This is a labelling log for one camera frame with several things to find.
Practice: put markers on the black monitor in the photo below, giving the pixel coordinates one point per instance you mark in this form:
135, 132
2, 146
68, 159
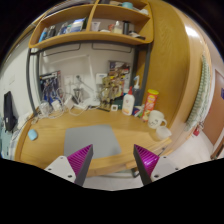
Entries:
9, 118

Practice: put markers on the white power adapter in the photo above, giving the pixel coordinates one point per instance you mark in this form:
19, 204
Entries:
56, 105

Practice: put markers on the white desk lamp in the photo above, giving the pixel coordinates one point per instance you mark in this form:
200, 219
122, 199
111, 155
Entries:
85, 90

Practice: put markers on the grey mouse pad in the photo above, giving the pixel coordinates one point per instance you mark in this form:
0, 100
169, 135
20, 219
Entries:
102, 138

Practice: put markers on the red yellow snack can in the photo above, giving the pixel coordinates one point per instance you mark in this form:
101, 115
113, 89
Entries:
149, 103

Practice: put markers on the gold robot figure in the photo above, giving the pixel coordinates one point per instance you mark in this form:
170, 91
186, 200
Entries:
111, 89

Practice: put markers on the brown door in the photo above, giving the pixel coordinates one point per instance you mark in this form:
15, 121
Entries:
214, 122

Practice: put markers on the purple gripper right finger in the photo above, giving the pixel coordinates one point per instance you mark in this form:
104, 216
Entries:
151, 166

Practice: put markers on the wooden wall shelf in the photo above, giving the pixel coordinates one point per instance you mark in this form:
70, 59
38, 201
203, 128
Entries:
128, 22

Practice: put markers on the white mug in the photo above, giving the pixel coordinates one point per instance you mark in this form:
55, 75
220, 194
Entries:
156, 119

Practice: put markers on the small clear plastic cup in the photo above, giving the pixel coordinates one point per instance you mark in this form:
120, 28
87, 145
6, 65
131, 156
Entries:
163, 132

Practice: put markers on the light blue computer mouse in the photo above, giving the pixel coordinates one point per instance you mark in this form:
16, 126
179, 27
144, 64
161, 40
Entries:
32, 134

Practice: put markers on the white lotion bottle red cap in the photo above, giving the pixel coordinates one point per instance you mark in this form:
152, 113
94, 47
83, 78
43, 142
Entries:
128, 102

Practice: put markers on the blue robot model box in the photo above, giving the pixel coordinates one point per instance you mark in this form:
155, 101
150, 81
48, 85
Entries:
50, 84

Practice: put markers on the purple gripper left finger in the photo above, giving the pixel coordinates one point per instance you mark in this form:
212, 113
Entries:
73, 168

